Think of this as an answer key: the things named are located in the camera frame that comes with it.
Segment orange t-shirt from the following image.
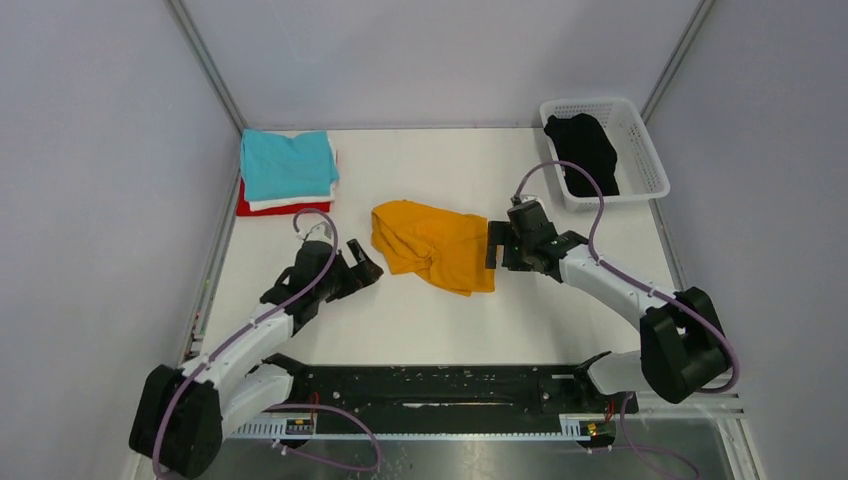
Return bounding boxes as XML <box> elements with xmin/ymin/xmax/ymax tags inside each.
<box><xmin>371</xmin><ymin>200</ymin><xmax>496</xmax><ymax>296</ymax></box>

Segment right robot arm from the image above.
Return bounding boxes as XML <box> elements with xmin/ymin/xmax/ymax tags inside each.
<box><xmin>485</xmin><ymin>200</ymin><xmax>739</xmax><ymax>412</ymax></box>

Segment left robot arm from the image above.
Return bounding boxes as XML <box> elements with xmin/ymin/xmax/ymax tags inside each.
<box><xmin>128</xmin><ymin>240</ymin><xmax>383</xmax><ymax>479</ymax></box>

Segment white folded t-shirt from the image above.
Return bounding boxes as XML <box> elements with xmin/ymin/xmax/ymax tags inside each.
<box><xmin>242</xmin><ymin>148</ymin><xmax>339</xmax><ymax>210</ymax></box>

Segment teal folded t-shirt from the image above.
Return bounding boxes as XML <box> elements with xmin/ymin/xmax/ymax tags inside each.
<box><xmin>240</xmin><ymin>129</ymin><xmax>339</xmax><ymax>202</ymax></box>

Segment red folded t-shirt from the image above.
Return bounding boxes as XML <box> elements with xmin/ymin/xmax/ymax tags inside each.
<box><xmin>236</xmin><ymin>181</ymin><xmax>332</xmax><ymax>217</ymax></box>

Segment black t-shirt in basket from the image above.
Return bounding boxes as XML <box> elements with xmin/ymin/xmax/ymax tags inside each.
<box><xmin>543</xmin><ymin>113</ymin><xmax>620</xmax><ymax>197</ymax></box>

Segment white plastic laundry basket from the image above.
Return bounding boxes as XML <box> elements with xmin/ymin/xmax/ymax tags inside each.
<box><xmin>539</xmin><ymin>97</ymin><xmax>670</xmax><ymax>209</ymax></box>

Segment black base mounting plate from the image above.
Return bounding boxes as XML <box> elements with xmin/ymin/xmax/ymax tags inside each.
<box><xmin>265</xmin><ymin>354</ymin><xmax>638</xmax><ymax>422</ymax></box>

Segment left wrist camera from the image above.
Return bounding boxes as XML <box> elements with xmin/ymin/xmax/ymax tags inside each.
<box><xmin>297</xmin><ymin>221</ymin><xmax>336</xmax><ymax>244</ymax></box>

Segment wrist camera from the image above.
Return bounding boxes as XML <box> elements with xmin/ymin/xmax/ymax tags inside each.
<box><xmin>297</xmin><ymin>221</ymin><xmax>336</xmax><ymax>244</ymax></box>
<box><xmin>510</xmin><ymin>193</ymin><xmax>544</xmax><ymax>206</ymax></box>

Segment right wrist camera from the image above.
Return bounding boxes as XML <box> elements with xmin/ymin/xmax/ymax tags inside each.
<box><xmin>510</xmin><ymin>193</ymin><xmax>544</xmax><ymax>206</ymax></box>

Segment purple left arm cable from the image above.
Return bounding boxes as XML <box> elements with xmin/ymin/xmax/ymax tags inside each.
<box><xmin>151</xmin><ymin>208</ymin><xmax>384</xmax><ymax>477</ymax></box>

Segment white slotted cable duct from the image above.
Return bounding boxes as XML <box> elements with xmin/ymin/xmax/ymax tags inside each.
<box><xmin>229</xmin><ymin>411</ymin><xmax>594</xmax><ymax>441</ymax></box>

